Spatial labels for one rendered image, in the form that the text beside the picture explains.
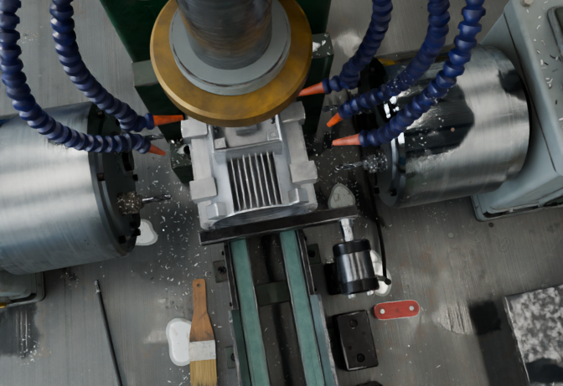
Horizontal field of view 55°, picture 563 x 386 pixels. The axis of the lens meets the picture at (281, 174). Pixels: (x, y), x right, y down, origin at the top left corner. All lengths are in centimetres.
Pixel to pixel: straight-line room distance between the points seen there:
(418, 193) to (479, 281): 36
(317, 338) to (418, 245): 30
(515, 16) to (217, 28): 54
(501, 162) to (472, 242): 33
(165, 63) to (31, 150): 28
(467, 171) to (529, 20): 25
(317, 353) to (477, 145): 43
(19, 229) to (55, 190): 8
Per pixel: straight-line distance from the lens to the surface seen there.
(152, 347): 109
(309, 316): 95
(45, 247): 83
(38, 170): 79
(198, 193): 82
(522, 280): 117
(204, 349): 107
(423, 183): 82
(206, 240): 85
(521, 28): 90
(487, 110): 82
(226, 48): 53
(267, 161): 81
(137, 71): 83
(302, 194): 80
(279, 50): 58
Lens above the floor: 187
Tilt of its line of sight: 75 degrees down
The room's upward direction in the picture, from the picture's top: 3 degrees clockwise
